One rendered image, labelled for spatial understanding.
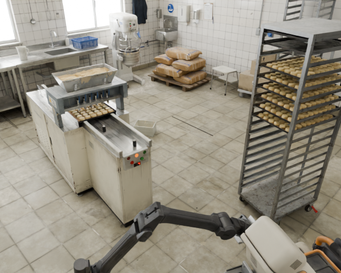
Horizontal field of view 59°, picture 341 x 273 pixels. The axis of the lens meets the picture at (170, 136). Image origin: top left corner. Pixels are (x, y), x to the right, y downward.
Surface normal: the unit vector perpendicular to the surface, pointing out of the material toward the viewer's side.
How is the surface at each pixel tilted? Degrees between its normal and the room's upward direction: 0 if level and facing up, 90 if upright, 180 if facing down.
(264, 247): 43
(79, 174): 90
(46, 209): 0
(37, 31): 90
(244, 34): 90
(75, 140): 90
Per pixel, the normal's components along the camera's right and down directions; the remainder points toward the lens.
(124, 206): 0.61, 0.39
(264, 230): -0.65, -0.53
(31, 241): 0.00, -0.87
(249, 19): -0.71, 0.35
